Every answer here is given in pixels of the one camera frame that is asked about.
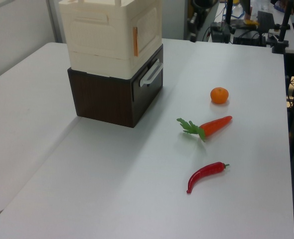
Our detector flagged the cream cabinet door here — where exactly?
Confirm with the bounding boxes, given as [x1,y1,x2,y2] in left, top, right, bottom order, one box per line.
[131,4,162,57]

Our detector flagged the dark brown drawer cabinet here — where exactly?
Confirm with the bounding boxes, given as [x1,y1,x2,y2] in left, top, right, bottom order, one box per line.
[67,44,164,129]

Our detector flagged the cream plastic cabinet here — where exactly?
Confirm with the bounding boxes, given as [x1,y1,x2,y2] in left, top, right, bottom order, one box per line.
[58,0,163,81]

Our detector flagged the orange toy carrot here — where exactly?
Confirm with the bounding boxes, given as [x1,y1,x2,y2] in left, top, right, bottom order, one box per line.
[176,115,233,143]

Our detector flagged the toy orange fruit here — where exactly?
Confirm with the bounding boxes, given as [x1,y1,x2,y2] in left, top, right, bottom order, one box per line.
[210,87,230,105]

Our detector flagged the red toy chili pepper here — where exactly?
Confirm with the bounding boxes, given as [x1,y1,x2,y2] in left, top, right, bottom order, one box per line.
[186,161,230,195]

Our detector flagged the black electronics box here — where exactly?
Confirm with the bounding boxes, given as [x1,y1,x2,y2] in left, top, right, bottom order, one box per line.
[210,21,232,43]

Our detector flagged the black office chair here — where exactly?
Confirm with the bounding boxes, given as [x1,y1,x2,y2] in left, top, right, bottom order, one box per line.
[188,0,219,42]

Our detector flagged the black thin stand pole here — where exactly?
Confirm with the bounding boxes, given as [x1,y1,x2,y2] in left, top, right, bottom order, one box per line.
[224,0,234,27]

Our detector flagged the white drawer handle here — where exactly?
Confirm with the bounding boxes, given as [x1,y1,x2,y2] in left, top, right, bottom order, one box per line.
[139,58,164,88]

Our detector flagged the black camera stand pole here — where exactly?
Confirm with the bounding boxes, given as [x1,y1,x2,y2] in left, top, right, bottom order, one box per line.
[271,0,294,54]

